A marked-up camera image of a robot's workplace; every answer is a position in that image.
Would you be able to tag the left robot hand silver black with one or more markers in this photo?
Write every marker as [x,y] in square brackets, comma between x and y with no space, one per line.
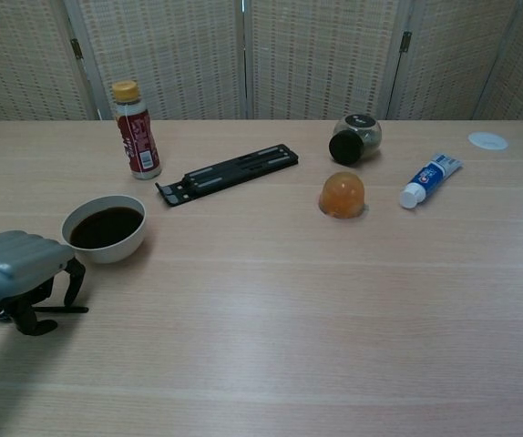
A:
[15,255]

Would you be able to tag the cup of dark liquid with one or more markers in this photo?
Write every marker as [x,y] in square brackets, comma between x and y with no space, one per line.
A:
[106,227]

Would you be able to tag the red label bottle gold cap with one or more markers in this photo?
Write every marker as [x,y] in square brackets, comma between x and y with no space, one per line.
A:
[138,141]

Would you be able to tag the black folding laptop stand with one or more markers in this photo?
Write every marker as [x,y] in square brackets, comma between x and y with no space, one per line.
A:
[225,175]

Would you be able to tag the woven folding screen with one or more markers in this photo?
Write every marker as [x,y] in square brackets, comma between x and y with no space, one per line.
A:
[175,59]

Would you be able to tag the orange jelly cup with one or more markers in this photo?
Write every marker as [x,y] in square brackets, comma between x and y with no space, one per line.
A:
[343,196]

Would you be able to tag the glass jar with black lid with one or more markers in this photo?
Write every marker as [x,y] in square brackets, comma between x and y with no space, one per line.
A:
[348,145]

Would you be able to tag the blue white toothpaste tube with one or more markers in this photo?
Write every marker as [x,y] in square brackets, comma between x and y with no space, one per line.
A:
[430,179]

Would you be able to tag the white round grommet cover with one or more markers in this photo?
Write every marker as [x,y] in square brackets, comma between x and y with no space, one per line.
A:
[488,141]

